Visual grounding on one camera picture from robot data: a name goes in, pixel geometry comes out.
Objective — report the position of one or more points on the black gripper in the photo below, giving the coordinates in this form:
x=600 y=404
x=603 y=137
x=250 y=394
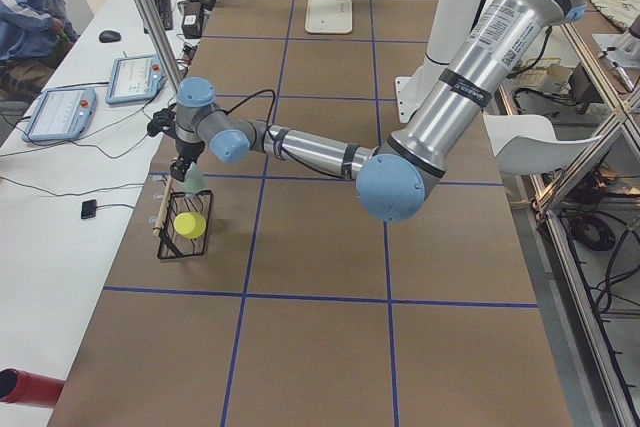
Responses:
x=189 y=149

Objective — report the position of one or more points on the light green cup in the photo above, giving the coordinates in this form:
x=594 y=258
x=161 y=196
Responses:
x=193 y=184

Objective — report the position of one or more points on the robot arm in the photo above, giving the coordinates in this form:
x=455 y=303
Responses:
x=394 y=180

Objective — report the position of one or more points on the yellow cup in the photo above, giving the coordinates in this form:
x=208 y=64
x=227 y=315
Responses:
x=190 y=225

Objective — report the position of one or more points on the cream rabbit tray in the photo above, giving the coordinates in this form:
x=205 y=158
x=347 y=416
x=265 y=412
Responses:
x=329 y=17

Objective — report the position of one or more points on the teach pendant far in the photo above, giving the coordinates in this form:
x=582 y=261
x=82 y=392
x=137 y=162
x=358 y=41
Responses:
x=135 y=79

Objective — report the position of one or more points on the teach pendant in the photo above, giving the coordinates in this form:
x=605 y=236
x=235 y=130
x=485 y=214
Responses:
x=135 y=79
x=61 y=114

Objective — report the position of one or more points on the small black puck device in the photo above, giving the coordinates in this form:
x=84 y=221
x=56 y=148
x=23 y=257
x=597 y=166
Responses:
x=88 y=209

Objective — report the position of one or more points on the teach pendant near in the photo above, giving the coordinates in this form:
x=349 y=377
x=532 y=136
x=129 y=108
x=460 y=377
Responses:
x=61 y=114

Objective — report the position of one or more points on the black power adapter box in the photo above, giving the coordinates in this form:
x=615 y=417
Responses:
x=192 y=20

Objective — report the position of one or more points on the black computer mouse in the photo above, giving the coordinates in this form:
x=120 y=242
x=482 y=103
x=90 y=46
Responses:
x=109 y=36

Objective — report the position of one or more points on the black keyboard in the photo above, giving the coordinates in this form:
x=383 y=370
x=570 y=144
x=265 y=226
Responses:
x=165 y=12

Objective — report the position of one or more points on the seated man in blue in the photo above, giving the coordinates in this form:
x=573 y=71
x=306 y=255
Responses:
x=36 y=36

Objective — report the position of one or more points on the red cylinder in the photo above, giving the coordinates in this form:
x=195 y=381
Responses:
x=29 y=389

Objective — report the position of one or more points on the white chair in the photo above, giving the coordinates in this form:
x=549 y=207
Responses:
x=527 y=144

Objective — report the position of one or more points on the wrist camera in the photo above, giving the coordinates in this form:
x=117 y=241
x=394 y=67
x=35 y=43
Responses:
x=162 y=122

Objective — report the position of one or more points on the black wire cup rack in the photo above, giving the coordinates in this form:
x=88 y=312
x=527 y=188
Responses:
x=172 y=201

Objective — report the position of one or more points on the aluminium frame post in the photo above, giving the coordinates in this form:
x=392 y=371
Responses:
x=152 y=22

